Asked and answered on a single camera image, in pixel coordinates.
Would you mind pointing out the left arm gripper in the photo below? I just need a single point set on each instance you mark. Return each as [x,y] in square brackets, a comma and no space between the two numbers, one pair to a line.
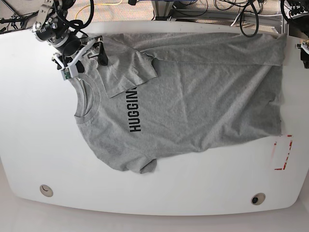
[304,54]

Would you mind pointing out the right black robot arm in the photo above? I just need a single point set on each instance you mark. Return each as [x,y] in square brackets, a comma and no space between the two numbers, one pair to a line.
[67,37]

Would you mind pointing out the aluminium frame table base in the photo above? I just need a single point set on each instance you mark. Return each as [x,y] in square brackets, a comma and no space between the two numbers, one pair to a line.
[232,12]

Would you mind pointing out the red tape rectangle marking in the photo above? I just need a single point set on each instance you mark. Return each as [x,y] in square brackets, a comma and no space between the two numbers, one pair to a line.
[281,152]

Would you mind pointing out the table cable grommet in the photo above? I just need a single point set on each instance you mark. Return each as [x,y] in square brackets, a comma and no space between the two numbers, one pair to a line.
[258,198]
[46,191]

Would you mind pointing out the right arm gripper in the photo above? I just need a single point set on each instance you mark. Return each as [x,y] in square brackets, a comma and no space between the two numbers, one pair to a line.
[76,50]

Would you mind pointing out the grey T-shirt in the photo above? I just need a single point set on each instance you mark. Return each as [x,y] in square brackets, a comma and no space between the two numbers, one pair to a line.
[167,94]

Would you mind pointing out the right table cable grommet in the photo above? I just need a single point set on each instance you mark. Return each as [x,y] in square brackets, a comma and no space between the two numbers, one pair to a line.
[258,198]

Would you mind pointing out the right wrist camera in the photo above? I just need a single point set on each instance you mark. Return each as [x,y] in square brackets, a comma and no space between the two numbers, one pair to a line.
[65,74]

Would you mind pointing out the black tripod stand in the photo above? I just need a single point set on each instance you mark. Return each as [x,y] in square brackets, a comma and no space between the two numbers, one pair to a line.
[16,22]

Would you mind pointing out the left table cable grommet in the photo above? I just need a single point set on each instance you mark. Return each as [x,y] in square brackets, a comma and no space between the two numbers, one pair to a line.
[46,191]

